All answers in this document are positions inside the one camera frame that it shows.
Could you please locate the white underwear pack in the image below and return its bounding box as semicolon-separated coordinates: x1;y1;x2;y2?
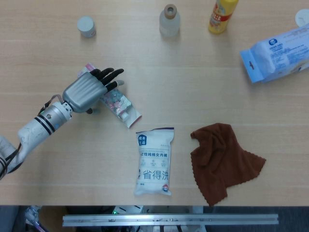
134;127;175;196

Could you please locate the brown cloth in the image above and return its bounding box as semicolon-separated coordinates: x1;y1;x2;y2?
190;122;267;207

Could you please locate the yellow spray bottle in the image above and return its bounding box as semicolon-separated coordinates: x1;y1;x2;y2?
208;0;239;35

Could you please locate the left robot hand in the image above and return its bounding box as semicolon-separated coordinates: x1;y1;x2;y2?
62;68;125;115

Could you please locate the frosted glass bottle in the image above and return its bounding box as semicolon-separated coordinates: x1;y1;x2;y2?
159;4;181;38

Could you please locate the aluminium rail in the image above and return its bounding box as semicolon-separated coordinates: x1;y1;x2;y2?
62;213;279;227

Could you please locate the small white jar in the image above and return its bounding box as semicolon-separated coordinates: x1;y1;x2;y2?
77;15;97;38

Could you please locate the blue white wipes pack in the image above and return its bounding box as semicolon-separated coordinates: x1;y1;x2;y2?
239;24;309;85

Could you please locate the floral toothpaste box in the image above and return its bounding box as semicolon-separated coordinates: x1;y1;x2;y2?
77;63;143;129

